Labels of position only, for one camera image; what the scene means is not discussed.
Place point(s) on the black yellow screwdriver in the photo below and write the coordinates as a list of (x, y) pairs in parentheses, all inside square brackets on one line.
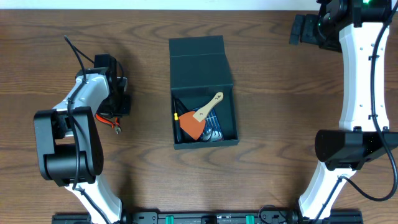
[(177, 124)]

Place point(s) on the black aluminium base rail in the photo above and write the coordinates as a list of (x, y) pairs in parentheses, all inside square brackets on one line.
[(267, 216)]

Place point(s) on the red handled pliers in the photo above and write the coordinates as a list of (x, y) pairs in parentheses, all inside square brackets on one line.
[(115, 125)]

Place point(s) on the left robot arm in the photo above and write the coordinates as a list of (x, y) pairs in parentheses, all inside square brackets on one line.
[(68, 146)]

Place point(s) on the black gift box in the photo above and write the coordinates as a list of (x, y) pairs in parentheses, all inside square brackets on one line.
[(199, 68)]

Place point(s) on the black handled claw hammer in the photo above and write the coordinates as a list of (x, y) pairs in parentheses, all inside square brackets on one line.
[(180, 108)]

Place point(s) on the orange scraper wooden handle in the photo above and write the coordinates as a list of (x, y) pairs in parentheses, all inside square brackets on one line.
[(193, 122)]

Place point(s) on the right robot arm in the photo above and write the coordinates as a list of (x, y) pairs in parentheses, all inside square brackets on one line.
[(359, 30)]

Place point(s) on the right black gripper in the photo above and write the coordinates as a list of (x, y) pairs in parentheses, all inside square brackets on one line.
[(308, 21)]

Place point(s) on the blue drill bit case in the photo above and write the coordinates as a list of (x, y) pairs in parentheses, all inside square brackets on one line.
[(217, 129)]

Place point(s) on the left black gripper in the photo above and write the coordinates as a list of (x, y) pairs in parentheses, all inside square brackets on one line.
[(121, 106)]

